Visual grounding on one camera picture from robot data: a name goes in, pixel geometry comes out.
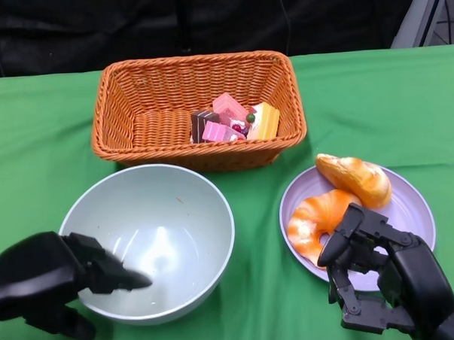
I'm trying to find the deep pink cake slice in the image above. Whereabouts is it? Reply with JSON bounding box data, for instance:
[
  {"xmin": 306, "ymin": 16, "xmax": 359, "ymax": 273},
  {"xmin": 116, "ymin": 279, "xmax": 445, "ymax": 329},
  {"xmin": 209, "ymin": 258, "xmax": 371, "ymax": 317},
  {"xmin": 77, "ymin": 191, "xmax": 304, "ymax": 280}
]
[{"xmin": 201, "ymin": 118, "xmax": 248, "ymax": 143}]

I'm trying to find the brown chocolate cake slice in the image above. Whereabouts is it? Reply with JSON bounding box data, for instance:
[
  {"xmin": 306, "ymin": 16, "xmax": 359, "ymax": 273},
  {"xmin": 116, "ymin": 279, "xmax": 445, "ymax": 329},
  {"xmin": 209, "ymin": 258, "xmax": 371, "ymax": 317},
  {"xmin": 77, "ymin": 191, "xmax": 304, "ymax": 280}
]
[{"xmin": 189, "ymin": 108, "xmax": 222, "ymax": 144}]

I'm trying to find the orange ring-shaped bread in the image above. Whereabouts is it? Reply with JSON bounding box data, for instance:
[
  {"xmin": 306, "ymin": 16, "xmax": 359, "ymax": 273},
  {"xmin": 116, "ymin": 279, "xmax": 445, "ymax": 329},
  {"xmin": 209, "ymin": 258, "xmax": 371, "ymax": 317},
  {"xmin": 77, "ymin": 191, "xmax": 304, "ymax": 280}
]
[{"xmin": 286, "ymin": 188, "xmax": 366, "ymax": 269}]

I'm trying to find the black cloth drape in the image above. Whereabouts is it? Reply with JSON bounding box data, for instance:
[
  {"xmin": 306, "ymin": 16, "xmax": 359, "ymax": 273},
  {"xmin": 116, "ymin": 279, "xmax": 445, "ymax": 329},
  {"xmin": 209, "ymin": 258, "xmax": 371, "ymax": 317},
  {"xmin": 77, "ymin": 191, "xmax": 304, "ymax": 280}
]
[{"xmin": 0, "ymin": 0, "xmax": 422, "ymax": 79}]

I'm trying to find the orange wicker basket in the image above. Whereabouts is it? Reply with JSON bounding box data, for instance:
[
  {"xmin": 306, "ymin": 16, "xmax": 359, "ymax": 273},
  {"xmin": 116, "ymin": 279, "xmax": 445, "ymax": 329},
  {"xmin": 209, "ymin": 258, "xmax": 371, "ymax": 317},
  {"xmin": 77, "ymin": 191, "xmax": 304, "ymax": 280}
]
[{"xmin": 87, "ymin": 48, "xmax": 309, "ymax": 178}]

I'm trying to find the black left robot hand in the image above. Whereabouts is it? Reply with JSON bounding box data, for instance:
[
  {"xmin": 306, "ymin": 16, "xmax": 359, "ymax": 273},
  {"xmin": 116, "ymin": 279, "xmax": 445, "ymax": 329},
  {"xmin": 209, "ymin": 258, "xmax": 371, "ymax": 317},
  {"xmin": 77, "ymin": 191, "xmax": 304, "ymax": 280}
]
[{"xmin": 0, "ymin": 226, "xmax": 156, "ymax": 340}]

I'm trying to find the yellow cake slice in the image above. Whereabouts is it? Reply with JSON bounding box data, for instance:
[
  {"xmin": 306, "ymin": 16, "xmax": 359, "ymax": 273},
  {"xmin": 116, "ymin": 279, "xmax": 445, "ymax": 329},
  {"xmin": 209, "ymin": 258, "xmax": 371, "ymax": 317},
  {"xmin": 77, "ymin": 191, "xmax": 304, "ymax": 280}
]
[{"xmin": 245, "ymin": 102, "xmax": 282, "ymax": 141}]

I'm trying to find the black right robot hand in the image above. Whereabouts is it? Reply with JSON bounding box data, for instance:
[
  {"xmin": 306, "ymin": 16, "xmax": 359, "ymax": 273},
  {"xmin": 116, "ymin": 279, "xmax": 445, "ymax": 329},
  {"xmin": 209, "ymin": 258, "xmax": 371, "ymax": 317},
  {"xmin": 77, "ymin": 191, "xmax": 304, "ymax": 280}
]
[{"xmin": 314, "ymin": 199, "xmax": 454, "ymax": 340}]

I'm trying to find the orange white oval bread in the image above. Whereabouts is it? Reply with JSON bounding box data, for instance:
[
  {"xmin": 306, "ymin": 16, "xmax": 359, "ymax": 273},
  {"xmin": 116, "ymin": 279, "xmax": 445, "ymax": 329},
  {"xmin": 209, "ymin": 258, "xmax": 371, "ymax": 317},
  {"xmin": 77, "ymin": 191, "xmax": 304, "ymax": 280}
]
[{"xmin": 315, "ymin": 150, "xmax": 395, "ymax": 212}]

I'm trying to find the thin grey cable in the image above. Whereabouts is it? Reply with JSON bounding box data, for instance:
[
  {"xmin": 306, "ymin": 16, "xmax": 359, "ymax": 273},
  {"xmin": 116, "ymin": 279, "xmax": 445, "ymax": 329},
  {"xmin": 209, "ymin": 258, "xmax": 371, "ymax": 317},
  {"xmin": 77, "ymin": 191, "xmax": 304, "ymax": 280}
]
[{"xmin": 276, "ymin": 0, "xmax": 294, "ymax": 58}]

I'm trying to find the grey metal frame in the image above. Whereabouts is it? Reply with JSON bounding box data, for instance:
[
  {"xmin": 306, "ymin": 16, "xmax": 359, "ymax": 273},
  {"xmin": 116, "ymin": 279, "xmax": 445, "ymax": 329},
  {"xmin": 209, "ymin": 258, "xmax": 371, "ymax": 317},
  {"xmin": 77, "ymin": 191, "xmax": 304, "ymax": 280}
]
[{"xmin": 387, "ymin": 0, "xmax": 454, "ymax": 49}]

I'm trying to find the pale grey ribbed bowl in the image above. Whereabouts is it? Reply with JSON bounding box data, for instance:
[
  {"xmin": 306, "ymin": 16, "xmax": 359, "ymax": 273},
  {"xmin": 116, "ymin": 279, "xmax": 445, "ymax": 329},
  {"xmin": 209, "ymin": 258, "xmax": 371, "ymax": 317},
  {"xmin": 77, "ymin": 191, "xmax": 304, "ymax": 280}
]
[{"xmin": 56, "ymin": 161, "xmax": 240, "ymax": 330}]

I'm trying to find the lilac round plate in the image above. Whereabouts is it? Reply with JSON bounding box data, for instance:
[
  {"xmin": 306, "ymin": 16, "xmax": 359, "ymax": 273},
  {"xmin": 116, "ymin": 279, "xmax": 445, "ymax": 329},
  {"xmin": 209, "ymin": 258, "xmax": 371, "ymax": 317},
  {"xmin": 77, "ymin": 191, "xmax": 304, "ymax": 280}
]
[{"xmin": 276, "ymin": 159, "xmax": 440, "ymax": 296}]

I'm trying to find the salmon pink cake slice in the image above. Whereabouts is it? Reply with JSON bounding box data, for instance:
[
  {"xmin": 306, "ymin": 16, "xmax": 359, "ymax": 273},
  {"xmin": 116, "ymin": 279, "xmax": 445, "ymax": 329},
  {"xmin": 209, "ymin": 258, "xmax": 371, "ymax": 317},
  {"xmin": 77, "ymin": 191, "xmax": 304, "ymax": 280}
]
[{"xmin": 211, "ymin": 92, "xmax": 251, "ymax": 129}]

